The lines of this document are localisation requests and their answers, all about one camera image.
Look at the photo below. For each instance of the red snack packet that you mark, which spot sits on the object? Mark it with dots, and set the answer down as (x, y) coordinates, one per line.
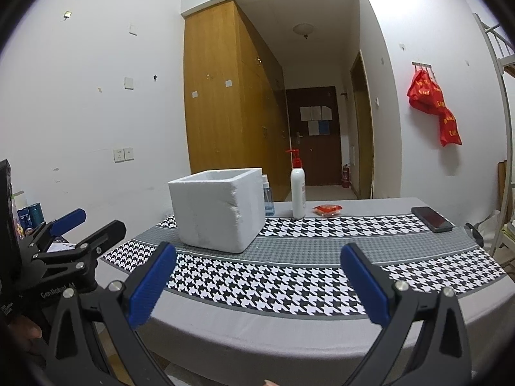
(328, 209)

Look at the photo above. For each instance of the houndstooth table runner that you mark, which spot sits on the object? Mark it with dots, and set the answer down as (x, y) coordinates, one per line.
(281, 277)

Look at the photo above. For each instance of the blue paper sheet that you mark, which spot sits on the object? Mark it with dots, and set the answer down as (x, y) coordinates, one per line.
(319, 127)

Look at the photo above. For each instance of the white foam box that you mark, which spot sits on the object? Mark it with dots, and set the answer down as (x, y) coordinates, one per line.
(213, 213)

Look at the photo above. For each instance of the wooden side door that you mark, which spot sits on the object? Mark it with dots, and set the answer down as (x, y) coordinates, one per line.
(362, 128)

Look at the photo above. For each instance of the black table clamp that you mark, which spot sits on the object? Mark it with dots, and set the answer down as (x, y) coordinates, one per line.
(475, 234)

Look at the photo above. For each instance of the white wall sockets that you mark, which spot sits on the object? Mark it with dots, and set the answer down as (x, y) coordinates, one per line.
(124, 155)

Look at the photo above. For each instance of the blue tin can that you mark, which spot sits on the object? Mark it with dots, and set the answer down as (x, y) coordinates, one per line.
(35, 214)

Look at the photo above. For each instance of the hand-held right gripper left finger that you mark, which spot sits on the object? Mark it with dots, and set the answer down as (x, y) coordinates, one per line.
(153, 285)

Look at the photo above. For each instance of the red hanging bags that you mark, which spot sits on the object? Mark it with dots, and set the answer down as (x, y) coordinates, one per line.
(432, 100)

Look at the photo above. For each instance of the wooden wardrobe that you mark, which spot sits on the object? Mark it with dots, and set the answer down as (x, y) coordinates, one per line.
(217, 100)

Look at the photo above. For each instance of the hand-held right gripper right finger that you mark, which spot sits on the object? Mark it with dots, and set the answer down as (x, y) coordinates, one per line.
(364, 285)

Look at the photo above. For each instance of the ceiling lamp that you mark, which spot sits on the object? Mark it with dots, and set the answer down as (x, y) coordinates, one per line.
(303, 30)

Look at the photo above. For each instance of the clear blue spray bottle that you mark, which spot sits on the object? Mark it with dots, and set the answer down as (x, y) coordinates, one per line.
(268, 201)

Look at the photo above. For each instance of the white wall switch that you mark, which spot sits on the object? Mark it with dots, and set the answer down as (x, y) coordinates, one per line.
(128, 83)

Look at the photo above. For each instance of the white pump bottle red top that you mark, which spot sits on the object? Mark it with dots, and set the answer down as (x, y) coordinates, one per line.
(298, 193)

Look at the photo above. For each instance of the black smartphone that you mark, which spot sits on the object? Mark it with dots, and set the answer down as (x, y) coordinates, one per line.
(432, 219)

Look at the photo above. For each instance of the metal wall hook rack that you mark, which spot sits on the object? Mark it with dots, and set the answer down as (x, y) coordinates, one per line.
(421, 64)

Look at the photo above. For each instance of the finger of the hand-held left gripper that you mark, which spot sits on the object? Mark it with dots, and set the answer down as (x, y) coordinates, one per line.
(66, 221)
(104, 237)

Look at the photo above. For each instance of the red fire extinguisher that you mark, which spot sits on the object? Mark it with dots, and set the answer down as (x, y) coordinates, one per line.
(346, 176)

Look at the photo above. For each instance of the metal bunk bed frame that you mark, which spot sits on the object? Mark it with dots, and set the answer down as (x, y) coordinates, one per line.
(505, 108)

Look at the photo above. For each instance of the person's left hand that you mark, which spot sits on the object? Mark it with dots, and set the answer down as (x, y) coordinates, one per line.
(26, 333)

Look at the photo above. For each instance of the white paper sheets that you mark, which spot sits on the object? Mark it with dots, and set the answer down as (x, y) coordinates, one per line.
(316, 113)

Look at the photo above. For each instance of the dark brown door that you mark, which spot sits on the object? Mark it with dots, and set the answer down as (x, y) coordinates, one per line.
(316, 152)

